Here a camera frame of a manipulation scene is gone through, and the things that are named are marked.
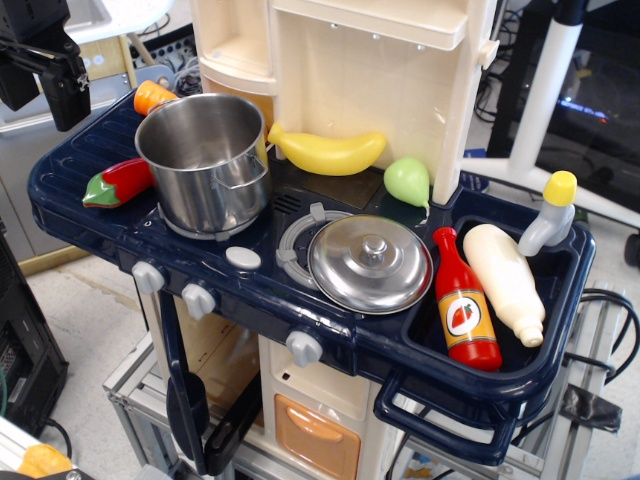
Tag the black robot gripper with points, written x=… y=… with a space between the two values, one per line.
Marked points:
x=38 y=56

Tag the stainless steel pot lid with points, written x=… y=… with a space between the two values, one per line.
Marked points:
x=370 y=264

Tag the orange toy carrot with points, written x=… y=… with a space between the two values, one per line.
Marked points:
x=150 y=94

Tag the red toy chili pepper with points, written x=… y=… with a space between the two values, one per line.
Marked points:
x=118 y=184

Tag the grey left stove knob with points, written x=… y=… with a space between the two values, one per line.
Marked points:
x=148 y=278

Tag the grey stove knob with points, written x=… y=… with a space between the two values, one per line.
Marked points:
x=198 y=300
x=304 y=348
x=148 y=278

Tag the grey oval button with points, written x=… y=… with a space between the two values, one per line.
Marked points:
x=243 y=258

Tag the grey middle stove knob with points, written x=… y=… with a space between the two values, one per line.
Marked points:
x=198 y=300

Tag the yellow toy banana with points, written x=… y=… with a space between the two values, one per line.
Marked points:
x=328 y=156

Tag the grey right stove burner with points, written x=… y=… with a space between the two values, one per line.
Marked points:
x=287 y=255

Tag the black computer case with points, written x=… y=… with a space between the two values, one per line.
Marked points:
x=33 y=369

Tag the black toy spatula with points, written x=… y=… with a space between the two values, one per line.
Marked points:
x=186 y=398

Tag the cream toy kitchen back panel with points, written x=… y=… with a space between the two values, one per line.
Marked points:
x=406 y=69

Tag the green toy pear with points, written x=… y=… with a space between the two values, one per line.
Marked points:
x=408 y=180

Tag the grey right stove knob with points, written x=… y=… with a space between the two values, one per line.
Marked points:
x=304 y=348

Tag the black oven door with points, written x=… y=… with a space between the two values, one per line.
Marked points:
x=231 y=430

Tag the orange toy drawer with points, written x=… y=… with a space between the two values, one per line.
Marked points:
x=321 y=443

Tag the navy toy kitchen countertop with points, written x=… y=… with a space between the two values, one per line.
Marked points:
x=268 y=302

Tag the cream toy mayonnaise bottle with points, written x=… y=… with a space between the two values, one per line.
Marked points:
x=507 y=281

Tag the red toy ketchup bottle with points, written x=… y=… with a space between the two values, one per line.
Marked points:
x=463 y=309

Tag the grey toy faucet yellow cap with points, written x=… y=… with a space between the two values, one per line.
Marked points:
x=555 y=216

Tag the white stand frame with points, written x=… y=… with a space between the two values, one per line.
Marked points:
x=569 y=101

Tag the navy towel bar handle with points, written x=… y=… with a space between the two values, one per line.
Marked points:
x=441 y=431

